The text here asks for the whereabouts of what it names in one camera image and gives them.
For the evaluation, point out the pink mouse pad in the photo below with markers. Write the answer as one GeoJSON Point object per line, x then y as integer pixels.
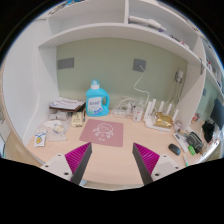
{"type": "Point", "coordinates": [103, 133]}

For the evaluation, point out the clear plastic bag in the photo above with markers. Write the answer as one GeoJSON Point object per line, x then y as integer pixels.
{"type": "Point", "coordinates": [56, 130]}

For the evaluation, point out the white shelf unit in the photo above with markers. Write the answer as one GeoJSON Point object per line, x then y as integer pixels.
{"type": "Point", "coordinates": [138, 20]}

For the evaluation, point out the black pouch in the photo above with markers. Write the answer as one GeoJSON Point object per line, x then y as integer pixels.
{"type": "Point", "coordinates": [194, 140]}

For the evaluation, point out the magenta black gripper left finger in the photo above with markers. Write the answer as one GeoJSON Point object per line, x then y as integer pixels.
{"type": "Point", "coordinates": [70, 166]}

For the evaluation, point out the black monitor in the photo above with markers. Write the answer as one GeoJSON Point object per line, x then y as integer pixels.
{"type": "Point", "coordinates": [217, 114]}

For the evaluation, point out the blue detergent bottle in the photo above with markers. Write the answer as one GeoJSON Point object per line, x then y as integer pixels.
{"type": "Point", "coordinates": [97, 100]}

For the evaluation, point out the small yellow box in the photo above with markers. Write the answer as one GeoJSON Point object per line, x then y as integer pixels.
{"type": "Point", "coordinates": [77, 119]}

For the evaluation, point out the black computer mouse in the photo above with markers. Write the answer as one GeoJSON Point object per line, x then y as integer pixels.
{"type": "Point", "coordinates": [174, 149]}

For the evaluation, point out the grey left wall socket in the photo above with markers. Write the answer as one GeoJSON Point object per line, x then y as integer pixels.
{"type": "Point", "coordinates": [66, 63]}

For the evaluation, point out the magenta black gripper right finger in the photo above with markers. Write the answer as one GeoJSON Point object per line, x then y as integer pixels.
{"type": "Point", "coordinates": [151, 165]}

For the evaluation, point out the white remote control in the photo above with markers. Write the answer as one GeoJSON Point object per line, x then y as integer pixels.
{"type": "Point", "coordinates": [181, 143]}

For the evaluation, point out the grey wall socket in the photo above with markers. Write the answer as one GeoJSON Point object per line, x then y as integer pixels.
{"type": "Point", "coordinates": [139, 65]}
{"type": "Point", "coordinates": [66, 63]}

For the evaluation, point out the green small object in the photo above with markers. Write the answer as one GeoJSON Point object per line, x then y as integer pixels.
{"type": "Point", "coordinates": [191, 150]}

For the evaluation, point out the white wall charger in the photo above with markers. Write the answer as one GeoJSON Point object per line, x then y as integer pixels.
{"type": "Point", "coordinates": [179, 76]}

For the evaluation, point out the yellow white snack packet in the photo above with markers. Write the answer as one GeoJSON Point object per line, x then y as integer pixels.
{"type": "Point", "coordinates": [40, 138]}

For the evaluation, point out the grey right wall socket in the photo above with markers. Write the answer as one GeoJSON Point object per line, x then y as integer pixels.
{"type": "Point", "coordinates": [139, 65]}

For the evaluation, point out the white wifi router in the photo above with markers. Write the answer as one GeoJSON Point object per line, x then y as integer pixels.
{"type": "Point", "coordinates": [149, 116]}

